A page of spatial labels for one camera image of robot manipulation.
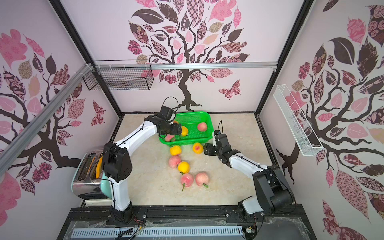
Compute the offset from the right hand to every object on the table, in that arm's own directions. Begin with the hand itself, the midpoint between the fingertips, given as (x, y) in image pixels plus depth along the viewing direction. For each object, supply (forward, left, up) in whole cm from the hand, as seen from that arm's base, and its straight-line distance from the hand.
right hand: (208, 148), depth 91 cm
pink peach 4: (-19, +13, -1) cm, 23 cm away
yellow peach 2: (-11, +15, -2) cm, 19 cm away
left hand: (+9, +21, +6) cm, 24 cm away
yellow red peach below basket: (+1, +7, -1) cm, 7 cm away
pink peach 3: (-7, +21, -2) cm, 22 cm away
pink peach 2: (+19, +3, -1) cm, 19 cm away
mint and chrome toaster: (-15, +75, -11) cm, 77 cm away
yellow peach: (0, +21, -2) cm, 21 cm away
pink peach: (+8, +25, 0) cm, 26 cm away
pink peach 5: (-18, +5, -1) cm, 19 cm away
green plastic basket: (+31, +11, -9) cm, 34 cm away
